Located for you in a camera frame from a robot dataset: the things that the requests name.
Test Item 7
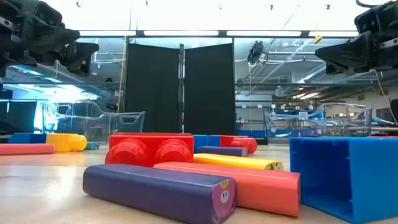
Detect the black partition panel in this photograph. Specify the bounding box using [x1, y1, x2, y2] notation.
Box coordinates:
[125, 42, 182, 134]
[183, 42, 236, 136]

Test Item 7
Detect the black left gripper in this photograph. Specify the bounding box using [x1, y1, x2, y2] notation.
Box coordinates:
[0, 0, 100, 78]

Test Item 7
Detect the blue stud block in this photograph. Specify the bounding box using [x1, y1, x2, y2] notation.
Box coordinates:
[8, 133, 47, 144]
[206, 134, 221, 147]
[193, 134, 208, 154]
[289, 136, 398, 224]

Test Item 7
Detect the yellow long block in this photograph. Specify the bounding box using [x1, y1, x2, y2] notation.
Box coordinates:
[193, 152, 284, 171]

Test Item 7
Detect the yellow hanging cord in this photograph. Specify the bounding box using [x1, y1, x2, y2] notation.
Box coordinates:
[116, 35, 127, 113]
[374, 70, 398, 124]

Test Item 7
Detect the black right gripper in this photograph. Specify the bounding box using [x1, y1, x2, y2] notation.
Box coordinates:
[314, 0, 398, 75]

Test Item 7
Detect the pink long block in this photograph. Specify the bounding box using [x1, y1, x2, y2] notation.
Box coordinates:
[0, 143, 55, 156]
[153, 161, 302, 218]

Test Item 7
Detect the purple long block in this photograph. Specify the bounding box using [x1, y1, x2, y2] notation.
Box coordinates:
[195, 146, 249, 157]
[82, 164, 238, 224]

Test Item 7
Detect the clear plastic bin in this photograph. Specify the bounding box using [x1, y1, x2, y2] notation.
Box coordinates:
[42, 99, 146, 142]
[264, 102, 373, 144]

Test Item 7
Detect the yellow stud block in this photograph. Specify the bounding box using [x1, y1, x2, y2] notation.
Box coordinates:
[45, 133, 88, 153]

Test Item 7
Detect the red stud block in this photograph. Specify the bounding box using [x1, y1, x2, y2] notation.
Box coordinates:
[220, 135, 259, 155]
[104, 132, 195, 168]

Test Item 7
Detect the black hanging ceiling device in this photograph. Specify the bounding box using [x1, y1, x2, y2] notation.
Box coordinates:
[247, 40, 269, 65]

